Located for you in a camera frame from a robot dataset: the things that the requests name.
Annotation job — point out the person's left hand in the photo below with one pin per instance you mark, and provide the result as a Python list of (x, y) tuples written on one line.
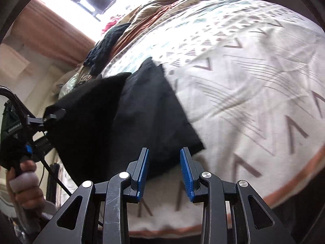
[(28, 195)]

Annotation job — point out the cream padded headboard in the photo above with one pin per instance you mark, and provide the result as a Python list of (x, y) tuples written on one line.
[(33, 91)]

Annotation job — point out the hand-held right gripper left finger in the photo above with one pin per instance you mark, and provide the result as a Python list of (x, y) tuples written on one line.
[(142, 175)]

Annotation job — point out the light green pillow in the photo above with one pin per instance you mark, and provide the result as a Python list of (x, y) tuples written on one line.
[(69, 86)]

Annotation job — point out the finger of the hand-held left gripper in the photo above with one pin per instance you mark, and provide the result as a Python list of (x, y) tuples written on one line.
[(54, 114), (44, 146)]

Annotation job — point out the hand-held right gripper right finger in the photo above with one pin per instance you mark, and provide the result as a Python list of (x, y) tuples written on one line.
[(186, 175)]

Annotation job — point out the pink curtain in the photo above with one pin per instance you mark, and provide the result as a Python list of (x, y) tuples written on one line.
[(50, 30)]

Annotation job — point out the window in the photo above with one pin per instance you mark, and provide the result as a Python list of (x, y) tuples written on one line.
[(101, 0)]

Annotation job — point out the red cloth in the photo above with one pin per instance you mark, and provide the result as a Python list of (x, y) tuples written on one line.
[(111, 22)]

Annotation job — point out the patterned white blanket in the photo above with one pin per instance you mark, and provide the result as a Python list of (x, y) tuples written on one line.
[(254, 81)]

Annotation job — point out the black garment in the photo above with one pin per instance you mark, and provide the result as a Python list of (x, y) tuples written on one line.
[(139, 111)]

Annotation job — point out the rust orange duvet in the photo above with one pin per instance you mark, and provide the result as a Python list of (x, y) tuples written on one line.
[(142, 30)]

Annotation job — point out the black knitted sweater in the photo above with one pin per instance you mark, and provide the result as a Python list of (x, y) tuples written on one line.
[(106, 43)]

